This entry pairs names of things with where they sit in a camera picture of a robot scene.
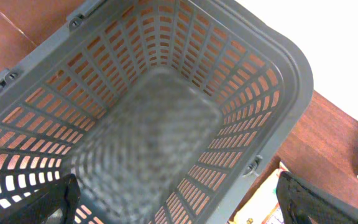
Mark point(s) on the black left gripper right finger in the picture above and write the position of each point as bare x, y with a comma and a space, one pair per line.
301, 202

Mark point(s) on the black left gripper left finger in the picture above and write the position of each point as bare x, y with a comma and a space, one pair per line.
55, 203

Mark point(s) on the yellow snack bag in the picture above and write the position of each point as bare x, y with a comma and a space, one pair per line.
263, 207

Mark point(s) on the grey plastic basket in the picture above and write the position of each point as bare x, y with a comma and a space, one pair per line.
165, 111

